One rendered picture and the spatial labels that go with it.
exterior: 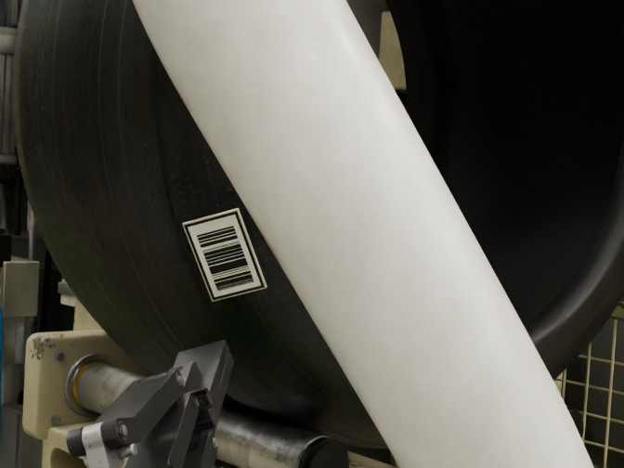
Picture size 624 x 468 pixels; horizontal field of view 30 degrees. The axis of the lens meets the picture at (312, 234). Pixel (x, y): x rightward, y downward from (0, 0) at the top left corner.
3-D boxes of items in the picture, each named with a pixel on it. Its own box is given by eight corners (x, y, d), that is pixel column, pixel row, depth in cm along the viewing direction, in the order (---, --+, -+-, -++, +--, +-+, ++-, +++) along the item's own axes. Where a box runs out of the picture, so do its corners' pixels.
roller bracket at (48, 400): (19, 435, 109) (24, 331, 109) (338, 401, 135) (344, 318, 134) (35, 443, 107) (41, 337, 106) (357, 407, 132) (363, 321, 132)
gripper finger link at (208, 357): (159, 430, 62) (153, 419, 61) (182, 362, 68) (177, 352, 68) (211, 416, 61) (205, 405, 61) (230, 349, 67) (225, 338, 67)
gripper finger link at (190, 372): (160, 434, 60) (136, 386, 59) (177, 382, 64) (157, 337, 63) (187, 427, 60) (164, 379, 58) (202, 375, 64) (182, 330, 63)
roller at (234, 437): (120, 375, 113) (95, 416, 112) (86, 352, 110) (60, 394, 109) (361, 456, 86) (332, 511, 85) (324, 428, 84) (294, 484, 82)
